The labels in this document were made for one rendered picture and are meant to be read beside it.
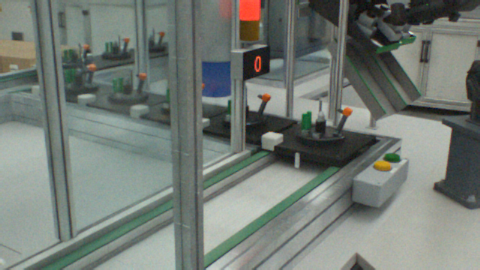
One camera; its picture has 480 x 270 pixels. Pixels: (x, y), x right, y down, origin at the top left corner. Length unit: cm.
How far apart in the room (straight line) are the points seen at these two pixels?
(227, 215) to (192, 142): 55
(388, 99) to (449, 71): 367
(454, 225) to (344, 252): 31
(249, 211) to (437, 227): 45
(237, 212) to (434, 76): 439
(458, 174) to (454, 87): 399
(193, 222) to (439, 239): 73
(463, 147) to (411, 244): 33
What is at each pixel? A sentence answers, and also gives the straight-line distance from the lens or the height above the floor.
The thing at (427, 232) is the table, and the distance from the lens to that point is 139.
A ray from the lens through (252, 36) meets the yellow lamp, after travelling 140.
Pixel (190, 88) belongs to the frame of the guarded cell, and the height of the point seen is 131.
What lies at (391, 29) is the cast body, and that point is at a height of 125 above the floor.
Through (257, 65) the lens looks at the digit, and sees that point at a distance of 142.
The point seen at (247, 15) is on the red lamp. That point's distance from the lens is 139.
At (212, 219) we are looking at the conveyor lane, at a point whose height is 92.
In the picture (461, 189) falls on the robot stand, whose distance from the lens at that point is 156.
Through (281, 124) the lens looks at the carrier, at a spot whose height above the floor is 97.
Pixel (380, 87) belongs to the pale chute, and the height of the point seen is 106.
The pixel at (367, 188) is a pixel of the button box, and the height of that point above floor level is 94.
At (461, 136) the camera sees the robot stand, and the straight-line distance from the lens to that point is 153.
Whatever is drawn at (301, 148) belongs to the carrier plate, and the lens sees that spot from 152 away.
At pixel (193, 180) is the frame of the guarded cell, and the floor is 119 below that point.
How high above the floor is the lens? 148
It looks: 18 degrees down
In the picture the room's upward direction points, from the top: 1 degrees clockwise
